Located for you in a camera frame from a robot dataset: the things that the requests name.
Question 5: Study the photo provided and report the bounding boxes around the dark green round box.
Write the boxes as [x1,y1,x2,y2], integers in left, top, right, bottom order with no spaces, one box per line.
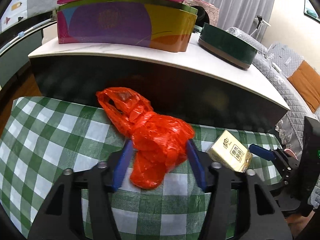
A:
[198,22,258,70]

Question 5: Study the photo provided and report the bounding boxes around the orange cushion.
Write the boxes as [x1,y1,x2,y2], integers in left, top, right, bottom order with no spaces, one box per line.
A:
[287,60,320,113]

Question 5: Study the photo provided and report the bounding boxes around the white top coffee table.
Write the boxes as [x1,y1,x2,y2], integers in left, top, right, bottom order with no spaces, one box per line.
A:
[28,36,290,137]

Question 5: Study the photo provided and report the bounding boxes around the colourful tin box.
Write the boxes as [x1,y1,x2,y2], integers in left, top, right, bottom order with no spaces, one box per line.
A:
[56,0,198,53]

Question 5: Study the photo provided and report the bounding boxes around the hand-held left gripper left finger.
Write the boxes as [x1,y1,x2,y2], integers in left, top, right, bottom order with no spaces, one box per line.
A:
[27,139,134,240]

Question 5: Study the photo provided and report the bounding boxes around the pink quilted bag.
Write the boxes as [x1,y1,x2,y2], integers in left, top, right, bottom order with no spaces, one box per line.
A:
[184,0,220,27]

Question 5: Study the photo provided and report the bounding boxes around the dark green media cabinet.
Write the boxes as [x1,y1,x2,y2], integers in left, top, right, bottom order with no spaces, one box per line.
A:
[0,17,58,88]

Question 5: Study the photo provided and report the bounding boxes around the yellow tissue packet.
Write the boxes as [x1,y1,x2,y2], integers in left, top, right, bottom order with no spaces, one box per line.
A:
[206,129,253,173]

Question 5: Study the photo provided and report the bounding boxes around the white floor stand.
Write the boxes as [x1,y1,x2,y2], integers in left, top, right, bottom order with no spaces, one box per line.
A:
[250,15,272,39]

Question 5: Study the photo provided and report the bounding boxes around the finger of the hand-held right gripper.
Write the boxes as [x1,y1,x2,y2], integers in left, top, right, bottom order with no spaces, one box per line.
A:
[249,143,300,183]

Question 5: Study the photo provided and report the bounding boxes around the framed wall painting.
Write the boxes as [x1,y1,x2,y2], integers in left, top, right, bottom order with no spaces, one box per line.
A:
[304,0,320,22]

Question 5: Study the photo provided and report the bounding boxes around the grey curtain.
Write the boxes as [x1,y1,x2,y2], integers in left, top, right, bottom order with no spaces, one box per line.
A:
[195,0,278,43]

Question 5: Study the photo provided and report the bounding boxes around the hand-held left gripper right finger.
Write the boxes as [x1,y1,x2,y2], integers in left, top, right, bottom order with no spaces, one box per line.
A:
[186,139,293,240]

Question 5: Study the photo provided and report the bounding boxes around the red plastic bag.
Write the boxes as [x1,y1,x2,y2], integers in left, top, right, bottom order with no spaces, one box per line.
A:
[96,87,195,189]

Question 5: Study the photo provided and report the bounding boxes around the green checked tablecloth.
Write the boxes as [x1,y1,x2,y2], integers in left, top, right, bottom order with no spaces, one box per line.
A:
[0,96,283,240]

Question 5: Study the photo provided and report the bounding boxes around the grey quilted sofa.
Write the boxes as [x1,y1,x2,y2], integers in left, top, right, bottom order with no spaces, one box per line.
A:
[225,26,320,155]

